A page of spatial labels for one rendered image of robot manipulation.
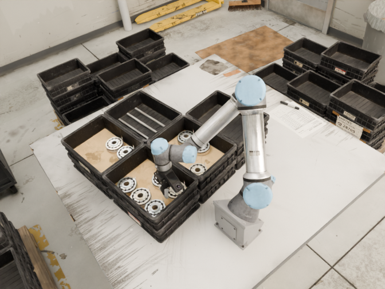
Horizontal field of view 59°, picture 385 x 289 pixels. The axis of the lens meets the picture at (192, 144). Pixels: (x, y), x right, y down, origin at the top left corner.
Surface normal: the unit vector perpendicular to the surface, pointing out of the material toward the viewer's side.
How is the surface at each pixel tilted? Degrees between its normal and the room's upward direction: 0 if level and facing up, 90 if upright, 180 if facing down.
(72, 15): 90
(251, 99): 46
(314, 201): 0
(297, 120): 0
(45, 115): 0
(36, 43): 90
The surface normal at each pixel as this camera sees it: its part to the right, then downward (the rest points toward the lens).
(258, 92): -0.24, 0.03
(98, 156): -0.08, -0.69
